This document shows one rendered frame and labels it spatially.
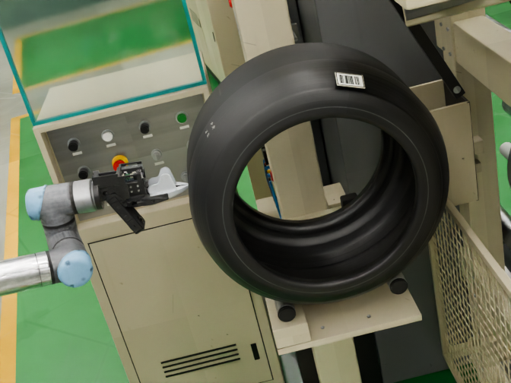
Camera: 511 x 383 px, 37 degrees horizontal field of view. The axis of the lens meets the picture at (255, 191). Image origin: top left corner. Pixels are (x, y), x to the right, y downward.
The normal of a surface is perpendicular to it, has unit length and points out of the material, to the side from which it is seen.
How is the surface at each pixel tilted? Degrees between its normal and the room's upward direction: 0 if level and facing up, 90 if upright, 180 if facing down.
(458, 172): 90
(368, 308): 0
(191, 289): 90
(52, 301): 0
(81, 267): 90
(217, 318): 90
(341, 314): 0
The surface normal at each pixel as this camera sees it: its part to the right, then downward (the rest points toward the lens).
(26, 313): -0.22, -0.87
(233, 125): -0.46, -0.13
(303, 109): 0.06, 0.27
